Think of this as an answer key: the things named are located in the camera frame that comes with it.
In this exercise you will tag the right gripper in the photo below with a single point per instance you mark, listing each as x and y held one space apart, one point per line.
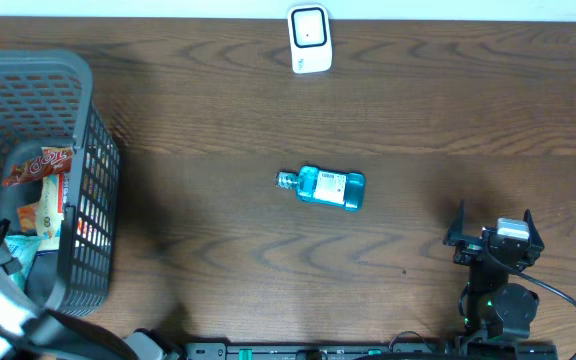
470 246

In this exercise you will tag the blue mouthwash bottle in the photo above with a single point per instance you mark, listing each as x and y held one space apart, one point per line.
326 187

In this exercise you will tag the yellow snack bag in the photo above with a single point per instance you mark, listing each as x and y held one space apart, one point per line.
50 210

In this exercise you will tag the red Top chocolate bar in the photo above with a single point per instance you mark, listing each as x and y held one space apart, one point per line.
52 161

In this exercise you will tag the teal wet wipes pack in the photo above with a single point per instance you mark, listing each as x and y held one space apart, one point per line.
24 249

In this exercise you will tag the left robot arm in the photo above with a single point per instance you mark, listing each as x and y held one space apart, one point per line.
28 331

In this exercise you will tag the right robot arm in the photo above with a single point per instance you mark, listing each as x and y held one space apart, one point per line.
494 309

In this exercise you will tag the white barcode scanner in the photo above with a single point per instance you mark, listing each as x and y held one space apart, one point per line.
310 39

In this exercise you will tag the small orange snack packet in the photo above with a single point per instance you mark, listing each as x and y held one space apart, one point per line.
27 217

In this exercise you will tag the grey plastic basket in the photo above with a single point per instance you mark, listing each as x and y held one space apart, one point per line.
46 101

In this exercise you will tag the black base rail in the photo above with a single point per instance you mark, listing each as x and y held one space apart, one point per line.
400 350

